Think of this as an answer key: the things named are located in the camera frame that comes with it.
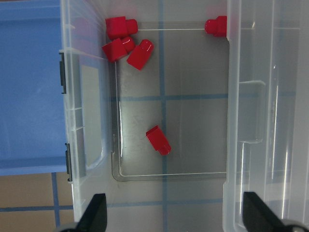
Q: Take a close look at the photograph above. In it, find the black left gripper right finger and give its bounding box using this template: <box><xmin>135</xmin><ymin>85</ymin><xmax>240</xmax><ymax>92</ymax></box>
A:
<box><xmin>242</xmin><ymin>191</ymin><xmax>293</xmax><ymax>232</ymax></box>

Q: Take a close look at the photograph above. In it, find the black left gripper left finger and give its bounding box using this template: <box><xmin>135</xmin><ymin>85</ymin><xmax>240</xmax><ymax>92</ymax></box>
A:
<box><xmin>75</xmin><ymin>193</ymin><xmax>107</xmax><ymax>232</ymax></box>

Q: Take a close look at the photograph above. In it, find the red block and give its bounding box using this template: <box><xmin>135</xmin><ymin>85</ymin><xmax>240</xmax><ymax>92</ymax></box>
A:
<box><xmin>204</xmin><ymin>15</ymin><xmax>227</xmax><ymax>37</ymax></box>
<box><xmin>102</xmin><ymin>36</ymin><xmax>136</xmax><ymax>62</ymax></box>
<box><xmin>146</xmin><ymin>125</ymin><xmax>171</xmax><ymax>156</ymax></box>
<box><xmin>105</xmin><ymin>16</ymin><xmax>138</xmax><ymax>40</ymax></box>
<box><xmin>126</xmin><ymin>39</ymin><xmax>154</xmax><ymax>71</ymax></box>

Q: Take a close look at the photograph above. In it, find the blue plastic tray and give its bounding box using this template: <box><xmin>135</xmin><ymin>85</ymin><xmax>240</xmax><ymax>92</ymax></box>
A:
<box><xmin>0</xmin><ymin>0</ymin><xmax>66</xmax><ymax>175</ymax></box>

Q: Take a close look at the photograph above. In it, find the clear plastic storage box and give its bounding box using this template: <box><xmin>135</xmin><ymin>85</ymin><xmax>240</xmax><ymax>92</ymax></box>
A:
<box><xmin>60</xmin><ymin>0</ymin><xmax>229</xmax><ymax>232</ymax></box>

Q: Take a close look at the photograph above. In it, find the red block tilted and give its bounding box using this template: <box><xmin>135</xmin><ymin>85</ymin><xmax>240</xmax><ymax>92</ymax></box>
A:
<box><xmin>126</xmin><ymin>39</ymin><xmax>154</xmax><ymax>71</ymax></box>

